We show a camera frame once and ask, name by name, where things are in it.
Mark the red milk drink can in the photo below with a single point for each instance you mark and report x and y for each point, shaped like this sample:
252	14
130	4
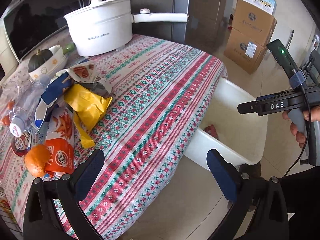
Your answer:
211	130

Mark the orange fish snack bag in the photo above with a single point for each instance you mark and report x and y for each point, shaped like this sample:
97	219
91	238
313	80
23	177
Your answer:
60	143

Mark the orange peel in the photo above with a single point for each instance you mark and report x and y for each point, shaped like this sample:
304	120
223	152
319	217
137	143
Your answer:
36	159

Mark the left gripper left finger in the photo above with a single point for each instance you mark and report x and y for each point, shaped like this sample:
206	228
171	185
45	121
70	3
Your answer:
73	188

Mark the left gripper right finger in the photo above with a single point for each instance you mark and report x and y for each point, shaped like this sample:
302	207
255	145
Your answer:
236	189

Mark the brown cardboard box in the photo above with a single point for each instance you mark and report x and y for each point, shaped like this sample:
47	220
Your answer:
244	51
253	22

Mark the clear plastic water bottle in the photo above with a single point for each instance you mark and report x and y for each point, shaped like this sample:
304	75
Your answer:
22	114

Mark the silver sausage snack wrapper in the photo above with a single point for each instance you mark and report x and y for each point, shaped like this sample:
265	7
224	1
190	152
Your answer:
87	76

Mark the yellow snack wrapper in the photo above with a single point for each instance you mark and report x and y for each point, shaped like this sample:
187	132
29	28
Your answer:
88	109

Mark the patterned red green tablecloth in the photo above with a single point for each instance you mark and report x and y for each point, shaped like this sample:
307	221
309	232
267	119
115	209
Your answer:
160	93

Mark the white plastic trash bin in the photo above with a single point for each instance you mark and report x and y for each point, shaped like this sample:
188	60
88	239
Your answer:
241	137

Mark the clear bag with tomatoes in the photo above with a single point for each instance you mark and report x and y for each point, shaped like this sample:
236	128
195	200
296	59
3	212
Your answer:
10	93

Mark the dark green pumpkin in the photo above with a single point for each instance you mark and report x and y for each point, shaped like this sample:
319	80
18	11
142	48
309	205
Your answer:
38	59

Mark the lower brown cardboard box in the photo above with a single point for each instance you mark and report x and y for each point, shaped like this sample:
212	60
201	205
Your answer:
244	51

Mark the blue yellow wall poster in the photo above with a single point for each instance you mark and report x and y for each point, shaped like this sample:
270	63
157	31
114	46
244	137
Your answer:
268	6

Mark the white electric cooking pot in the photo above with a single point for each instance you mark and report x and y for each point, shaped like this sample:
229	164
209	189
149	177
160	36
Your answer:
104	26

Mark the red cartoon face can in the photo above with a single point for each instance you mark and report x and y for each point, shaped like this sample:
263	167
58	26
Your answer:
21	145

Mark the person's right hand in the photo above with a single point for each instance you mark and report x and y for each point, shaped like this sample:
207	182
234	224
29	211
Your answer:
300	137

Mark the white flower-print bowl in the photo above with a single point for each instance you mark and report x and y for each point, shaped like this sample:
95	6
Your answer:
56	63

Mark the grey refrigerator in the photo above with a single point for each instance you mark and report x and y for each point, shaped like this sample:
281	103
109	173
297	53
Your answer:
205	29

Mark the black microwave oven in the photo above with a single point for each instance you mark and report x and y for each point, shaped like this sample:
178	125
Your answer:
31	22

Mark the blue white milk carton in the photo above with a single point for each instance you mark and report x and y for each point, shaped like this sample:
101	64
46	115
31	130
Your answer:
48	100

